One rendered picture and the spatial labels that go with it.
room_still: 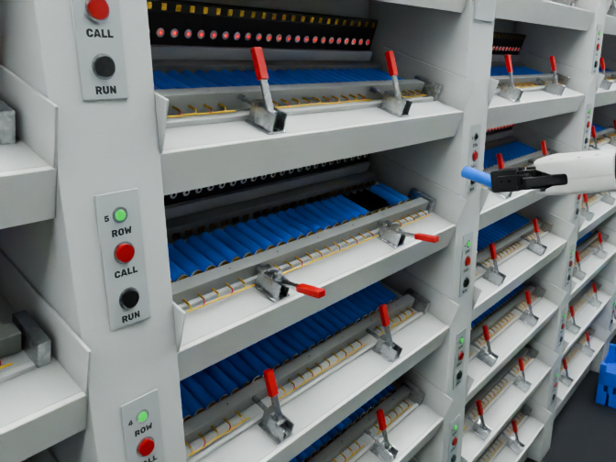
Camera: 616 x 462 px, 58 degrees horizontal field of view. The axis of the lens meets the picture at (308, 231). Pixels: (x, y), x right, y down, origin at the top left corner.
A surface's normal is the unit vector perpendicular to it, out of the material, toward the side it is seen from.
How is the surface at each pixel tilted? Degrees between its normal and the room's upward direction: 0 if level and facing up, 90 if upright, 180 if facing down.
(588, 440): 0
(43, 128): 90
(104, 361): 90
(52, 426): 109
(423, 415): 19
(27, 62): 90
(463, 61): 90
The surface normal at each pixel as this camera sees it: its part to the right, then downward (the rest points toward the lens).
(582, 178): -0.59, 0.21
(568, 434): -0.01, -0.96
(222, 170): 0.72, 0.48
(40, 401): 0.23, -0.85
